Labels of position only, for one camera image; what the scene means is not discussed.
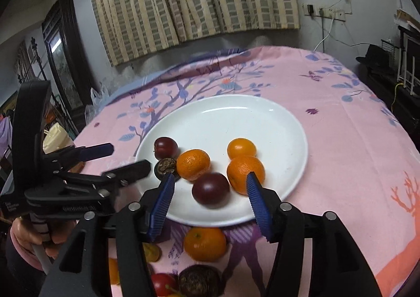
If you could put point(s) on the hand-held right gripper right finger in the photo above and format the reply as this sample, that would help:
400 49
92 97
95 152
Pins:
259 206

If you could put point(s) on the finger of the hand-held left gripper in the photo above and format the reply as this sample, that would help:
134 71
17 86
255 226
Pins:
96 151
131 170

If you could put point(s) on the person's left hand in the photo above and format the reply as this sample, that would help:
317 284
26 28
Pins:
60 234

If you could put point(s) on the small dark red plum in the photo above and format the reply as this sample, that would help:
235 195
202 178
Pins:
166 147

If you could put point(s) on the small smooth orange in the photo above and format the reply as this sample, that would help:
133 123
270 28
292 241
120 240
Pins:
152 252
241 148
114 271

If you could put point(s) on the black hat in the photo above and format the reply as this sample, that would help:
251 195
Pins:
377 55

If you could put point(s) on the cream plastic container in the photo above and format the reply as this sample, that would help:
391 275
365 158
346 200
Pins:
55 141

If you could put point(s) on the wrinkled brown passion fruit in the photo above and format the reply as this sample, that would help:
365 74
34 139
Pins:
199 281

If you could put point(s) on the purple cloth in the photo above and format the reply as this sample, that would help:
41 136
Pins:
5 136

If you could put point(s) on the pink floral printed cloth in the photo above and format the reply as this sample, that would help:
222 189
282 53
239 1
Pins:
334 152

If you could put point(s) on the clear plastic bag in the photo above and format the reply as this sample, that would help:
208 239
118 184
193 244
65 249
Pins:
95 100

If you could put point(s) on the brown walnut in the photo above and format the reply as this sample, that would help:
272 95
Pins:
165 167

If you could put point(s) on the white round plate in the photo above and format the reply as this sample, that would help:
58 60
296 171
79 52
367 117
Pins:
229 119

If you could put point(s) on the router with white antennas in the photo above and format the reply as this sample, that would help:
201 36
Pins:
408 70

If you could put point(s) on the large dark purple plum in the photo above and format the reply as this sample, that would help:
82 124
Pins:
210 190

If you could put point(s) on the orange mandarin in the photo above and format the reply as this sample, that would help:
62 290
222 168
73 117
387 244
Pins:
193 164
241 172
205 243

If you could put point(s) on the dark wooden framed mirror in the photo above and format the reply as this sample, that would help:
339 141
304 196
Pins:
64 54

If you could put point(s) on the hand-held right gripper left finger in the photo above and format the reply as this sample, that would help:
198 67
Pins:
161 210

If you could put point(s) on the white wall power strip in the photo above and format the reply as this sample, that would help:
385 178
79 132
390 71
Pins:
323 12

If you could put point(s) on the person's left forearm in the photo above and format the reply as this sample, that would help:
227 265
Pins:
19 270

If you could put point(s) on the bright red plum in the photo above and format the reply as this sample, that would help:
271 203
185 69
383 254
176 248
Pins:
163 284

